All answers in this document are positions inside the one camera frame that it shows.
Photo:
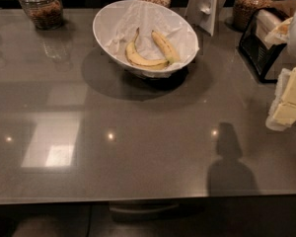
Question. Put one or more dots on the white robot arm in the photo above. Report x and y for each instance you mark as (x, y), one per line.
(291, 43)

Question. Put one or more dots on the white oval bowl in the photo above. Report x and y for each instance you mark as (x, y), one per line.
(103, 23)

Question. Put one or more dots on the short yellow banana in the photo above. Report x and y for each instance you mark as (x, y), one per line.
(166, 47)

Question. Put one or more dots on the curved yellow banana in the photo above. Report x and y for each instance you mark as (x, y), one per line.
(134, 58)

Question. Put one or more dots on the snack packets in basket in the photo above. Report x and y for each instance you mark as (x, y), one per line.
(271, 30)

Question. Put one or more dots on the right glass jar with grains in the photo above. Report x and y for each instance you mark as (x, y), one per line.
(244, 9)

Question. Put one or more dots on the glass jar with grains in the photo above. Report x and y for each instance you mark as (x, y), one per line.
(244, 9)
(45, 14)

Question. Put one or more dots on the white folded card stand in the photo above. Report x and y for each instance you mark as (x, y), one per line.
(202, 13)

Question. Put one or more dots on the white paper liner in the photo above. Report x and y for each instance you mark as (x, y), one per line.
(154, 22)

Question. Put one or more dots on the left glass jar with grains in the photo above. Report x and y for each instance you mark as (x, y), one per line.
(45, 14)

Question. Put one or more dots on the black wire basket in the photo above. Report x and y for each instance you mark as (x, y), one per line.
(254, 51)

